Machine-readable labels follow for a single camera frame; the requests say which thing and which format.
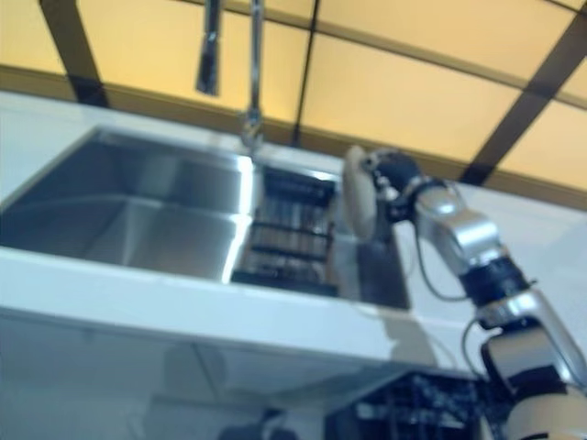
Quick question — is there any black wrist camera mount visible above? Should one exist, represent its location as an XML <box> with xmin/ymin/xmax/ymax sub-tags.
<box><xmin>383</xmin><ymin>191</ymin><xmax>417</xmax><ymax>226</ymax></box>

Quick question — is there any cream round plate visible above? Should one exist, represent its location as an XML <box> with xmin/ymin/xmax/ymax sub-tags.
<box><xmin>343</xmin><ymin>145</ymin><xmax>380</xmax><ymax>240</ymax></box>

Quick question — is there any grey mesh dishwasher rack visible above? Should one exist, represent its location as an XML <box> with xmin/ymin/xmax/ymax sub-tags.
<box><xmin>407</xmin><ymin>373</ymin><xmax>505</xmax><ymax>440</ymax></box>

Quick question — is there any black sink drying rack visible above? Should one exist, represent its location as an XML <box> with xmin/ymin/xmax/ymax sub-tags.
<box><xmin>230</xmin><ymin>165</ymin><xmax>341</xmax><ymax>297</ymax></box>

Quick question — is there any stainless steel sink basin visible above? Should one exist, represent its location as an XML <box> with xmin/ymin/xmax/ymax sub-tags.
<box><xmin>0</xmin><ymin>127</ymin><xmax>412</xmax><ymax>311</ymax></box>

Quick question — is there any chrome gooseneck kitchen faucet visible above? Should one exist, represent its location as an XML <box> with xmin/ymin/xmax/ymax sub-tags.
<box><xmin>194</xmin><ymin>0</ymin><xmax>268</xmax><ymax>153</ymax></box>

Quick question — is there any dark wire dishwasher rack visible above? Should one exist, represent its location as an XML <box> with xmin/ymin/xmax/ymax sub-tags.
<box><xmin>352</xmin><ymin>393</ymin><xmax>441</xmax><ymax>440</ymax></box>

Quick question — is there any white cabinet door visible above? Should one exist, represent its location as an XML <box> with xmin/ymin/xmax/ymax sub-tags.
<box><xmin>196</xmin><ymin>343</ymin><xmax>405</xmax><ymax>414</ymax></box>
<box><xmin>0</xmin><ymin>315</ymin><xmax>222</xmax><ymax>440</ymax></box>

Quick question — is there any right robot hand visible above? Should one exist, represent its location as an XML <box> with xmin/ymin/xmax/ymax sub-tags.
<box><xmin>361</xmin><ymin>148</ymin><xmax>424</xmax><ymax>203</ymax></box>

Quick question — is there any black built-in dishwasher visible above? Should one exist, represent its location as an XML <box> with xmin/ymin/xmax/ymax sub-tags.
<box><xmin>324</xmin><ymin>369</ymin><xmax>508</xmax><ymax>440</ymax></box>

